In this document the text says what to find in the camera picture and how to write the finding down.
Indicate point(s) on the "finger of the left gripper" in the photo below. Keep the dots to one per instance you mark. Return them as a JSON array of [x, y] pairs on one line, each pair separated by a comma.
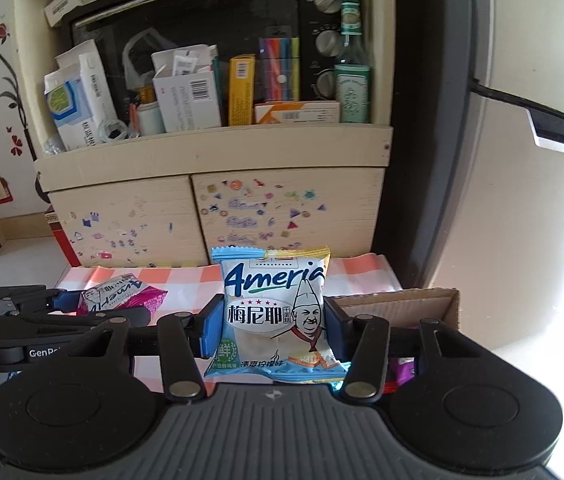
[[66, 301]]

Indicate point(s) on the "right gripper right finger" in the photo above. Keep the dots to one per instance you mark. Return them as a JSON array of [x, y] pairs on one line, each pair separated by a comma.
[[362, 340]]

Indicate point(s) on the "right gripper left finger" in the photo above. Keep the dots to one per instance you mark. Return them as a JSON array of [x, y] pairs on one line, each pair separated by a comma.
[[184, 337]]

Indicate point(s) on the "pink Ameria biscuit packet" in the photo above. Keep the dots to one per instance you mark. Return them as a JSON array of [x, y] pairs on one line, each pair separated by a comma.
[[124, 292]]

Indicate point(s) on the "light blue Ameria packet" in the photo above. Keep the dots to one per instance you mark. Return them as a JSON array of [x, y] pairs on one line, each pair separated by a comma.
[[273, 321]]

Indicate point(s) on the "purple snack bag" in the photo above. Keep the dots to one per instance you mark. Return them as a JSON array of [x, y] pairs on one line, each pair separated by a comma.
[[401, 370]]

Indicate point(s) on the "red cardboard carton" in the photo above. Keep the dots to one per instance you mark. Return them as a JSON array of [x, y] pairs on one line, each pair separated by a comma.
[[61, 237]]

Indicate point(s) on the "white cardboard milk box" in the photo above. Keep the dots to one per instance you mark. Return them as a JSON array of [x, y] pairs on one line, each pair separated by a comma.
[[404, 310]]

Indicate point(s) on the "orange white checkered tablecloth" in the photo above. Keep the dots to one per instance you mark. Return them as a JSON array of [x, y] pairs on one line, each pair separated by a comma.
[[189, 289]]

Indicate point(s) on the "beige sticker-covered cabinet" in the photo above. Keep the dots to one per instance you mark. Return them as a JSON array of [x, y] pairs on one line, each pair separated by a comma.
[[167, 199]]

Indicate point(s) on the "grey refrigerator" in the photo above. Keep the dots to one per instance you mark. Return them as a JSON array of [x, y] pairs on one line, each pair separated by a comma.
[[476, 176]]

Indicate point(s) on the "white barcode box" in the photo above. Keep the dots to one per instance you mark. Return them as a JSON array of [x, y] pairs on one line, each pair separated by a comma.
[[186, 86]]

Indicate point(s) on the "orange white flat box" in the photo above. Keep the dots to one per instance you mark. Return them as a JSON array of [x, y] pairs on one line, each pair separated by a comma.
[[295, 112]]

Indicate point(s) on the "green glass bottle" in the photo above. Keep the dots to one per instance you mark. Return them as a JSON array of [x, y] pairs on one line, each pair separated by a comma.
[[352, 71]]

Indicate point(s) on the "yellow slim box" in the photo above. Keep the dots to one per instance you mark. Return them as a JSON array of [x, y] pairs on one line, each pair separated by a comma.
[[241, 90]]

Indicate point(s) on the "colourful marker pack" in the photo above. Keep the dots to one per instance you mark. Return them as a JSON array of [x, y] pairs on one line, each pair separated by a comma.
[[279, 60]]

